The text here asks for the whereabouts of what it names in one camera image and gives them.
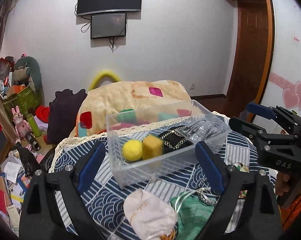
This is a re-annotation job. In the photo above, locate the yellow green sponge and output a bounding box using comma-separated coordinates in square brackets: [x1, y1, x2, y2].
[142, 135, 163, 160]

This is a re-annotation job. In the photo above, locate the white drawstring pouch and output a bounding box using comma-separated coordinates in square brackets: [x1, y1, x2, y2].
[123, 189, 178, 239]

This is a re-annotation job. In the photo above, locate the beige patterned blanket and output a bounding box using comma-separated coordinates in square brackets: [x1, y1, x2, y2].
[70, 80, 202, 137]

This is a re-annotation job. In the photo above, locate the green bottle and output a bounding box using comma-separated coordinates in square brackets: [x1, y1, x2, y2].
[26, 113, 41, 138]

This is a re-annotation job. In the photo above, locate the green cardboard box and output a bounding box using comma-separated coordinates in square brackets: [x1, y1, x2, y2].
[2, 86, 41, 119]

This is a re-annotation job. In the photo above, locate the yellow pom-pom ball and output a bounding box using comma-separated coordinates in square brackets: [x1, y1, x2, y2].
[122, 140, 142, 162]

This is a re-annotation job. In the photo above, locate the blue white patterned tablecloth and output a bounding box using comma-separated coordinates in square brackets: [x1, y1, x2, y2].
[48, 111, 278, 240]

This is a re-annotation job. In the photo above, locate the grey green plush toy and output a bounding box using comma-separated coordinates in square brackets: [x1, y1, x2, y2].
[12, 56, 42, 93]

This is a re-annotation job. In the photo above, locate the silver scrubbers plastic bag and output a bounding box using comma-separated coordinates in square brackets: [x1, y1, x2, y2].
[177, 119, 224, 143]

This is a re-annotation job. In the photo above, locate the small wall monitor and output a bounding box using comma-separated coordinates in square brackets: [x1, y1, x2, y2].
[90, 13, 127, 39]

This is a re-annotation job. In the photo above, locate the yellow plush ring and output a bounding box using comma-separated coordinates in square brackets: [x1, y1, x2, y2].
[87, 69, 122, 92]

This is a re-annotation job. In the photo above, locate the black white striped cord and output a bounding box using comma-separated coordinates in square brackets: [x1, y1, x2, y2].
[199, 187, 220, 206]

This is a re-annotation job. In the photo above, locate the brown wooden door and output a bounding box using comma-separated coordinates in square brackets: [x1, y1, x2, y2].
[223, 0, 274, 117]

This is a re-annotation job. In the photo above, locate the green knitted glove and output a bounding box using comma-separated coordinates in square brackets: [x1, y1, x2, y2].
[169, 191, 219, 239]

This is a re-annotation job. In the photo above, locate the clear plastic storage box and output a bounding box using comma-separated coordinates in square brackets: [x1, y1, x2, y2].
[106, 100, 231, 188]

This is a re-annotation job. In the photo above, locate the black gold chain pouch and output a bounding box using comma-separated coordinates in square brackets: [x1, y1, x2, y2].
[157, 126, 193, 154]

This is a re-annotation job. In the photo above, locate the dark purple garment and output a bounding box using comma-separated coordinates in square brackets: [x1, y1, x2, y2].
[46, 89, 87, 145]

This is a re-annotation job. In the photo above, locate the pink bunny toy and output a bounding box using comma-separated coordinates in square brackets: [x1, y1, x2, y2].
[11, 106, 32, 140]

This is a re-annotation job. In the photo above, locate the red plush item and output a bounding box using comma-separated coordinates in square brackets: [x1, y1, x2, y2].
[35, 105, 50, 123]

